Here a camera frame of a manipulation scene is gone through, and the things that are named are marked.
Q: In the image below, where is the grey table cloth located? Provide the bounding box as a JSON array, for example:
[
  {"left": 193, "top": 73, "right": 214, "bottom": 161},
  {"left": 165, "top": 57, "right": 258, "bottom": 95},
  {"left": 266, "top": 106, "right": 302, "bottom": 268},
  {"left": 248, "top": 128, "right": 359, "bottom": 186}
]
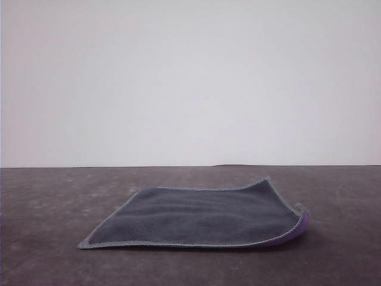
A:
[{"left": 0, "top": 163, "right": 381, "bottom": 286}]

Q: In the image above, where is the purple towel with grey hem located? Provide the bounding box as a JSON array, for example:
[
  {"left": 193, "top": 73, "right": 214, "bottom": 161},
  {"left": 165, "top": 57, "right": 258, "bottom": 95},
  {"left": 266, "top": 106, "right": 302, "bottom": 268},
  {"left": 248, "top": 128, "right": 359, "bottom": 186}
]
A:
[{"left": 76, "top": 176, "right": 312, "bottom": 250}]

